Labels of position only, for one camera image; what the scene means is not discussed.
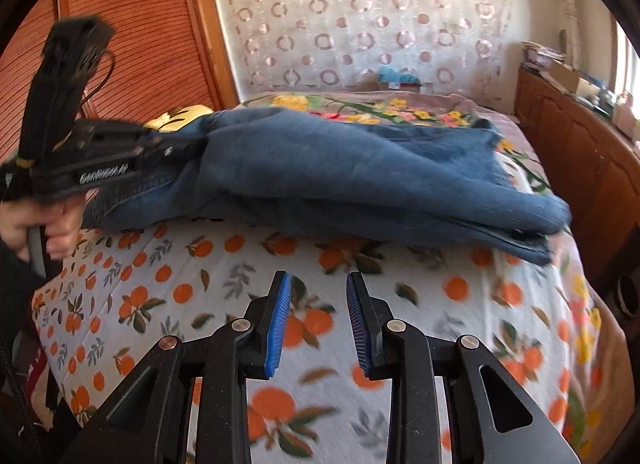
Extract wooden slatted wardrobe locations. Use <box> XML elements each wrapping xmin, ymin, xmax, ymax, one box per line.
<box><xmin>0</xmin><ymin>0</ymin><xmax>241</xmax><ymax>165</ymax></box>

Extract round black bin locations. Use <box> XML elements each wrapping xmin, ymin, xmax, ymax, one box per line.
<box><xmin>615</xmin><ymin>271</ymin><xmax>638</xmax><ymax>315</ymax></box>

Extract circle pattern sheer curtain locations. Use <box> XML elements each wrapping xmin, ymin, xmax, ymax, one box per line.
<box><xmin>210</xmin><ymin>0</ymin><xmax>516</xmax><ymax>95</ymax></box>

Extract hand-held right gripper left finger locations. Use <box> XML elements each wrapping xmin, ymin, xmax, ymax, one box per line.
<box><xmin>59</xmin><ymin>271</ymin><xmax>293</xmax><ymax>464</ymax></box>

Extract stack of papers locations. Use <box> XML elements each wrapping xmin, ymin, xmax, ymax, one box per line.
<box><xmin>520</xmin><ymin>40</ymin><xmax>563</xmax><ymax>68</ymax></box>

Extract white floral window curtain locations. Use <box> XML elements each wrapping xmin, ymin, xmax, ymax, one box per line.
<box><xmin>545</xmin><ymin>0</ymin><xmax>581</xmax><ymax>62</ymax></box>

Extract person's left hand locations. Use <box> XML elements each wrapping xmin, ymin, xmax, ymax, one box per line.
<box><xmin>0</xmin><ymin>201</ymin><xmax>82</xmax><ymax>262</ymax></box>

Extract pink floral blanket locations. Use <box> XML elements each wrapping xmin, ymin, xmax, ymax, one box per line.
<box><xmin>235</xmin><ymin>89</ymin><xmax>631</xmax><ymax>464</ymax></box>

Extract pink bottle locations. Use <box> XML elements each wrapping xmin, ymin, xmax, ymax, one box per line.
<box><xmin>612</xmin><ymin>92</ymin><xmax>636</xmax><ymax>127</ymax></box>

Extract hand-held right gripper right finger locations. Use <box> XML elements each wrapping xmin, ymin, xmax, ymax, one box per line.
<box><xmin>346</xmin><ymin>271</ymin><xmax>580</xmax><ymax>464</ymax></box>

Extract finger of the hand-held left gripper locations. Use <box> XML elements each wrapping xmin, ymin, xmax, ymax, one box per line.
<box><xmin>142</xmin><ymin>144</ymin><xmax>198</xmax><ymax>166</ymax></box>
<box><xmin>147</xmin><ymin>128</ymin><xmax>210</xmax><ymax>146</ymax></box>

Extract blue denim pants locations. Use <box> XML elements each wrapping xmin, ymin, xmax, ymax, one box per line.
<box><xmin>82</xmin><ymin>108</ymin><xmax>573</xmax><ymax>266</ymax></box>

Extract bright window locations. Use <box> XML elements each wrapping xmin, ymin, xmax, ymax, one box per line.
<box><xmin>612</xmin><ymin>19</ymin><xmax>640</xmax><ymax>110</ymax></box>

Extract long wooden cabinet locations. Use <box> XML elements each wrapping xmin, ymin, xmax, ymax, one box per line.
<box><xmin>515</xmin><ymin>67</ymin><xmax>640</xmax><ymax>290</ymax></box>

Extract orange fruit print bed sheet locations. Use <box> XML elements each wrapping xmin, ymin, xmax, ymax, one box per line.
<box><xmin>31</xmin><ymin>221</ymin><xmax>601</xmax><ymax>464</ymax></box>

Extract yellow plush toy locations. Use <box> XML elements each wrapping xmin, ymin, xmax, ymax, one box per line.
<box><xmin>142</xmin><ymin>104</ymin><xmax>216</xmax><ymax>134</ymax></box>

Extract person's left forearm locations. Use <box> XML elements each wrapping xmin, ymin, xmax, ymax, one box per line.
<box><xmin>0</xmin><ymin>237</ymin><xmax>51</xmax><ymax>340</ymax></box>

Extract black braided cable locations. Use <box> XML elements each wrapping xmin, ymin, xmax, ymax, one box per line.
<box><xmin>0</xmin><ymin>334</ymin><xmax>36</xmax><ymax>464</ymax></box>

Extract open cardboard box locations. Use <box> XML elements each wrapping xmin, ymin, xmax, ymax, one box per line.
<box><xmin>547</xmin><ymin>62</ymin><xmax>588</xmax><ymax>92</ymax></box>

